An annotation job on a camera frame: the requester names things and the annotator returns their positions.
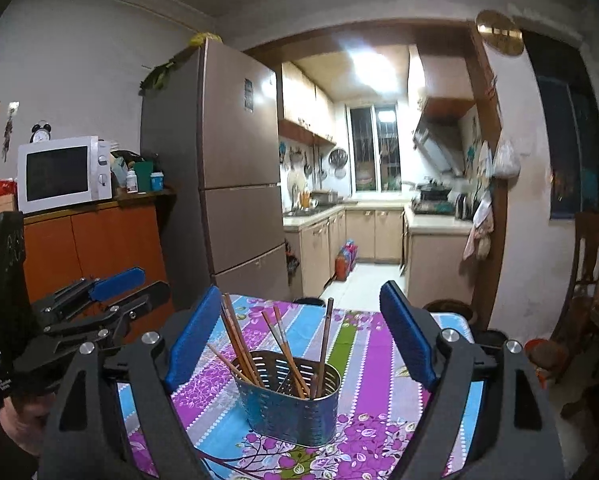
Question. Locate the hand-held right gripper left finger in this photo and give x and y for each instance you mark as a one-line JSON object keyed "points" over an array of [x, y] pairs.
{"points": [[194, 340]]}

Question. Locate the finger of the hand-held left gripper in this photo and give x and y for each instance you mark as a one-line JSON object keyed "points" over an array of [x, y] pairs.
{"points": [[117, 282], [129, 305]]}

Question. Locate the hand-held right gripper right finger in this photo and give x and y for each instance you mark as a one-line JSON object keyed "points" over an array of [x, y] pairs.
{"points": [[409, 335]]}

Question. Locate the wooden chopstick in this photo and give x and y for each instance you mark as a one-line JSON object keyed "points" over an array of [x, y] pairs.
{"points": [[242, 335], [227, 360], [247, 355], [285, 335], [235, 330], [325, 340], [279, 346]]}

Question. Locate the perforated metal utensil holder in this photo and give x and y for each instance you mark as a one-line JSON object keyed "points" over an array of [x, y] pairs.
{"points": [[289, 417]]}

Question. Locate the person's left hand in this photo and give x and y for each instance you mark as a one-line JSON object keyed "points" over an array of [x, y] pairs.
{"points": [[24, 422]]}

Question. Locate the orange wooden cabinet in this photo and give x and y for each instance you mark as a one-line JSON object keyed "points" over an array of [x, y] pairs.
{"points": [[89, 250]]}

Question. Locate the floral striped tablecloth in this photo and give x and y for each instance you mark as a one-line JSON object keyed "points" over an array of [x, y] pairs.
{"points": [[369, 410]]}

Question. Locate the red snack packet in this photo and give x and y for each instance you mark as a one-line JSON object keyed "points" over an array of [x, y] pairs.
{"points": [[2, 189]]}

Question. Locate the red plastic bottle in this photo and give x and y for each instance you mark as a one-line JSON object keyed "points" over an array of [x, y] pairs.
{"points": [[341, 267]]}

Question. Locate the white pill bottle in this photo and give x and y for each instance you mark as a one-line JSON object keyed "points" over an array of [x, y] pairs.
{"points": [[131, 182]]}

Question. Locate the beige kitchen base cabinets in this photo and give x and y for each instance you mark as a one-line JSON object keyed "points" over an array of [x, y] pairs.
{"points": [[379, 235]]}

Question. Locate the blue lidded jar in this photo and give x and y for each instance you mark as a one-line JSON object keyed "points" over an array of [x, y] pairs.
{"points": [[157, 182]]}

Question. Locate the green plastic container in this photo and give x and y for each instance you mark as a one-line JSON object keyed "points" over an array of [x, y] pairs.
{"points": [[143, 170]]}

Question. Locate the white microwave oven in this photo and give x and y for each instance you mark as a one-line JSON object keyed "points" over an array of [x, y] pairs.
{"points": [[59, 175]]}

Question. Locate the hanging kitchen cloth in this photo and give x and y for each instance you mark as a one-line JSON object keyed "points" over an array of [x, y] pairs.
{"points": [[479, 235]]}

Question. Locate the gas stove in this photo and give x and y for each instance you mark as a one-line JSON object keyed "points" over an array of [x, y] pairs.
{"points": [[432, 206]]}

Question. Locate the red plastic stool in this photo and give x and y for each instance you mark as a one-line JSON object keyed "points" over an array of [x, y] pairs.
{"points": [[547, 355]]}

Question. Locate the metal electric kettle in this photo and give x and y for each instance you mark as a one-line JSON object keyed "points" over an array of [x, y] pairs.
{"points": [[463, 206]]}

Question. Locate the black wok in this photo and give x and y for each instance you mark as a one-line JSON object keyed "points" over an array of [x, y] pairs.
{"points": [[432, 191]]}

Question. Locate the black alarm clock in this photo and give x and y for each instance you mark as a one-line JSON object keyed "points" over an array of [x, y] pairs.
{"points": [[40, 134]]}

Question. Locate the brown refrigerator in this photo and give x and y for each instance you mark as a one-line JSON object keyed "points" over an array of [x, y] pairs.
{"points": [[234, 150]]}

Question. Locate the barred kitchen window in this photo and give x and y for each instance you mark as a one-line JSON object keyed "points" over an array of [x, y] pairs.
{"points": [[374, 150]]}

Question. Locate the wooden dining chair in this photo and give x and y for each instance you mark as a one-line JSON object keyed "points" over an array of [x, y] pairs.
{"points": [[587, 270]]}

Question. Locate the metal range hood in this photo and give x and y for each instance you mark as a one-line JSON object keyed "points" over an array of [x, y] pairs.
{"points": [[439, 147]]}

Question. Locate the hanging metal colander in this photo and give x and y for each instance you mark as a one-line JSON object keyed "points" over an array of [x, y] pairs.
{"points": [[338, 157]]}

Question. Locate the hanging white plastic bag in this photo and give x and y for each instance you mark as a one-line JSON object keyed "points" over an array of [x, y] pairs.
{"points": [[506, 160]]}

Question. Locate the green leafy plant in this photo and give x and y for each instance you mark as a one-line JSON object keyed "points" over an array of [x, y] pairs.
{"points": [[162, 72]]}

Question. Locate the dark room window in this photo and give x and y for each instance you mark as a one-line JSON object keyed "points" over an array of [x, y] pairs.
{"points": [[569, 150]]}

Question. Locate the yellow bag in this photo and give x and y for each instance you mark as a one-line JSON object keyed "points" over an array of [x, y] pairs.
{"points": [[204, 39]]}

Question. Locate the square ceiling light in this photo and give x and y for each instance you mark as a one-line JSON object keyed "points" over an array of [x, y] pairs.
{"points": [[374, 67]]}

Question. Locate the beige wall cabinet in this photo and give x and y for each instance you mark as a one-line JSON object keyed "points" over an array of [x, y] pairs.
{"points": [[439, 80], [304, 105]]}

